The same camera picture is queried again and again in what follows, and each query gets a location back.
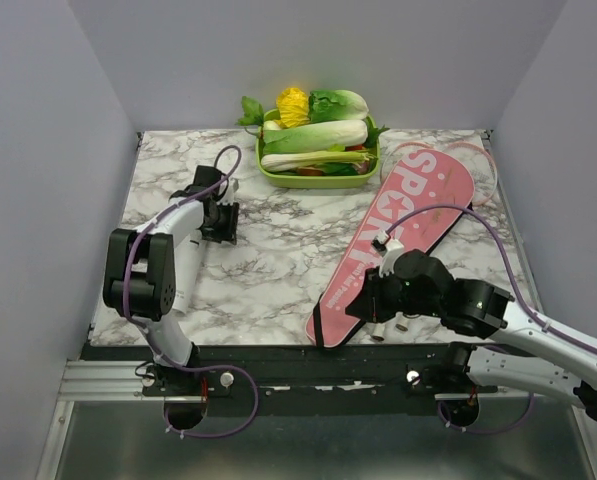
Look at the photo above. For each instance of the white green napa cabbage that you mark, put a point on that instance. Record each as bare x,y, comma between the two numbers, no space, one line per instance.
315,137

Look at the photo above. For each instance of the green vegetable basket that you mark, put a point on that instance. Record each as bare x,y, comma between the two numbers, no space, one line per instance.
327,176

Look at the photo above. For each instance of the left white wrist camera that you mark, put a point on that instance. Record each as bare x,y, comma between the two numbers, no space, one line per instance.
228,192

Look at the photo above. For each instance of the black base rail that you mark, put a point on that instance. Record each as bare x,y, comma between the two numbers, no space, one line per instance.
235,381

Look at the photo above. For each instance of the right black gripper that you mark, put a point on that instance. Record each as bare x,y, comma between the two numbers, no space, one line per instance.
366,298

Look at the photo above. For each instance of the white shuttlecock tube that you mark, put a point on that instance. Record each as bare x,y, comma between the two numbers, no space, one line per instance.
188,256

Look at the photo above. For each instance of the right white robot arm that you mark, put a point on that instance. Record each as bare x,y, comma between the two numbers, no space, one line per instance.
555,362

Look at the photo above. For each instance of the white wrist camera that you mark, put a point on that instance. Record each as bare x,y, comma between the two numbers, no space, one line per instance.
228,192
390,250

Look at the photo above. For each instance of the dark green lettuce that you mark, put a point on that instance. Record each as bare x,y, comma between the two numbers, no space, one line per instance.
336,105

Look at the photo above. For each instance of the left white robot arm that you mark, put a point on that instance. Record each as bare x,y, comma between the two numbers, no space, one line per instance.
151,270

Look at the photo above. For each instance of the yellow leafy vegetable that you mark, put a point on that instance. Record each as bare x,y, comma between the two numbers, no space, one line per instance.
293,107

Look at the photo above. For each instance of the pink racket bag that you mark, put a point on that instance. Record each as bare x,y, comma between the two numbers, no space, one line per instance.
418,203

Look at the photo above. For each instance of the white green celery stalk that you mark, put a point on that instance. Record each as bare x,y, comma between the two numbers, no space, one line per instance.
284,162

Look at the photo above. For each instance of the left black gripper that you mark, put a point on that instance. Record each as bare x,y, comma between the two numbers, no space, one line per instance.
229,223

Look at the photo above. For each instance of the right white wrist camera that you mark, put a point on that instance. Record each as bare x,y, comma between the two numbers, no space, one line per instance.
390,250

